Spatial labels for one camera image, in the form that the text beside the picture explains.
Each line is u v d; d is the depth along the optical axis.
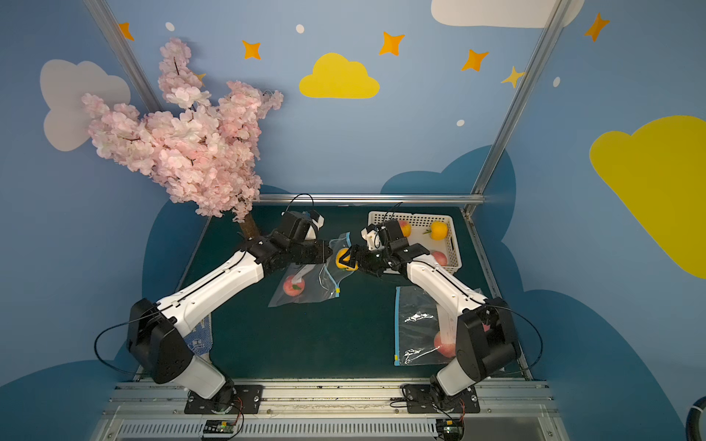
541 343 0.45
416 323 0.86
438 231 1.08
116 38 0.73
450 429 0.73
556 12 0.70
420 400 0.74
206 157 0.63
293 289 0.91
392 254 0.66
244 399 0.74
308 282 0.84
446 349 0.78
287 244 0.61
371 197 1.21
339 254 0.82
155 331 0.42
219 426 0.72
